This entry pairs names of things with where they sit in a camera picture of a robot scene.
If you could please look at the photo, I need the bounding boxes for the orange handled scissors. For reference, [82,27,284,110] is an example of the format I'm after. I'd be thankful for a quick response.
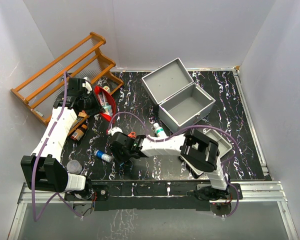
[128,131,136,139]

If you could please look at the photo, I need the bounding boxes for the red first aid pouch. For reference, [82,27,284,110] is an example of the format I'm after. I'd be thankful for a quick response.
[94,85,117,122]

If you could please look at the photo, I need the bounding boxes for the white green-label pill bottle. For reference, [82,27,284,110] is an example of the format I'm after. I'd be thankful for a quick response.
[153,122,167,138]

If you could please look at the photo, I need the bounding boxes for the bandage packet bundle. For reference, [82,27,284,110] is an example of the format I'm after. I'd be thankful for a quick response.
[97,91,109,108]

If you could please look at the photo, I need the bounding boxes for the teal mask packet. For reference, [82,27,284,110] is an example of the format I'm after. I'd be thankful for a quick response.
[103,104,113,117]

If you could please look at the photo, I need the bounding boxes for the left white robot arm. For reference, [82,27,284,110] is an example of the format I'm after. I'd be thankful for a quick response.
[20,77,102,200]

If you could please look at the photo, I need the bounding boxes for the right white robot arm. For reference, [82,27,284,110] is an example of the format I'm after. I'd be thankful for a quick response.
[107,127,231,199]

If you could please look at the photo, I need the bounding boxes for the white medicine box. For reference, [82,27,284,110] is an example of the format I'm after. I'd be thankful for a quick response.
[103,86,111,93]

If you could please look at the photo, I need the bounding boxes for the orange patterned packet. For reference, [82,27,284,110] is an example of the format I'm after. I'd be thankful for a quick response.
[78,111,87,118]

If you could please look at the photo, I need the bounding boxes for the blue white tube bottle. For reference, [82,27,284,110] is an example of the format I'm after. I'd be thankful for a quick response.
[94,150,114,163]

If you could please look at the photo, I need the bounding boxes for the brown glass bottle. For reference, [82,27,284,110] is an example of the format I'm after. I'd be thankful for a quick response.
[70,124,88,142]

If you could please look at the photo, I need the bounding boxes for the wooden shelf rack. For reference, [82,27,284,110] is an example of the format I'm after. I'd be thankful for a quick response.
[10,32,124,126]

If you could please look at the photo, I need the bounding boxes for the clear plastic cup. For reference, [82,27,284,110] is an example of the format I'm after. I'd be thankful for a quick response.
[66,160,83,175]

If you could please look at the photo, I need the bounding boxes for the grey metal case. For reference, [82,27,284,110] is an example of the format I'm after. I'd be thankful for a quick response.
[141,58,216,133]

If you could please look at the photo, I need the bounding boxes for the grey divider tray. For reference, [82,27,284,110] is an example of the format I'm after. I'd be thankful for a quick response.
[180,129,233,177]

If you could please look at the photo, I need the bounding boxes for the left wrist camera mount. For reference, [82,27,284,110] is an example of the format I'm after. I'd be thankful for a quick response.
[80,76,93,95]

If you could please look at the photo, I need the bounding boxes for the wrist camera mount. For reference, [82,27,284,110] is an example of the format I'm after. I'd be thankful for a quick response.
[80,76,93,95]
[107,126,123,136]

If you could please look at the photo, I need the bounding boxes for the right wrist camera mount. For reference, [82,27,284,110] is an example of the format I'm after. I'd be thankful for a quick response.
[107,126,123,136]

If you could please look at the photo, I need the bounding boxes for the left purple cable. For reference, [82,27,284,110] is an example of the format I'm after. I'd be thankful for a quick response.
[31,71,85,223]

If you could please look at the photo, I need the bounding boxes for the purple cable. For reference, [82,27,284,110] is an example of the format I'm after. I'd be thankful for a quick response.
[107,111,240,218]
[31,71,85,223]

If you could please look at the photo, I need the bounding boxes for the black base frame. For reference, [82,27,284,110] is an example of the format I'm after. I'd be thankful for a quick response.
[65,180,243,213]

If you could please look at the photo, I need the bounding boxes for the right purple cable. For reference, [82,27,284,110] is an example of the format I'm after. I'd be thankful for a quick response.
[107,111,240,218]

